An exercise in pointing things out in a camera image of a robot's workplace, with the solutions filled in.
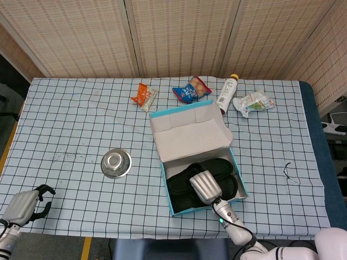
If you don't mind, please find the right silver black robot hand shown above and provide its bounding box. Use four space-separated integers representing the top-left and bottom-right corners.
189 170 223 205

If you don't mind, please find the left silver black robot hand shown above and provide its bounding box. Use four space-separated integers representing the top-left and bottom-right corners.
0 184 56 226

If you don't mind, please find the black rubber slipper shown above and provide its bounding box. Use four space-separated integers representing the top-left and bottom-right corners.
176 158 234 185
165 173 239 214

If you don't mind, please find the blue white cardboard shoe box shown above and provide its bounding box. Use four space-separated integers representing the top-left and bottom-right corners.
148 99 249 218

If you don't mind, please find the dark blue seat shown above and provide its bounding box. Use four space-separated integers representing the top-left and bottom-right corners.
112 238 231 260

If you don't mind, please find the black thread scrap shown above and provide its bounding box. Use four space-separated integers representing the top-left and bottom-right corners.
282 161 300 186

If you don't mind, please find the small stainless steel bowl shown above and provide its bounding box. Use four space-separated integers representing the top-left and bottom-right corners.
100 148 133 179

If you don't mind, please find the crumpled green white packet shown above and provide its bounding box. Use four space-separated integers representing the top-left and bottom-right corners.
232 90 276 119

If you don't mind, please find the blue red snack packet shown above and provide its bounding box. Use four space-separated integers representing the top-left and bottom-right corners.
172 75 213 105

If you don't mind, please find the blue checked tablecloth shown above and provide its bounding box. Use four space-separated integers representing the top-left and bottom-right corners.
0 76 333 242

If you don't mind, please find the white bottle with yellow cap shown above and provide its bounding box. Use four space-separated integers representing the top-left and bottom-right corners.
216 74 239 115

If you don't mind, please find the orange white snack packet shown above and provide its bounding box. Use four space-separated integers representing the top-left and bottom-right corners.
130 82 159 112

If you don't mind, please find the dark blue table pad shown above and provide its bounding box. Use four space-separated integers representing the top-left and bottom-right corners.
298 81 347 236

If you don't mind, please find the black plastic bin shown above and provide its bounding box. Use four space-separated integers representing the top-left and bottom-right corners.
326 139 347 165

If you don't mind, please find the beige woven folding screen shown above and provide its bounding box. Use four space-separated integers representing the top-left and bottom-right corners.
0 0 347 109

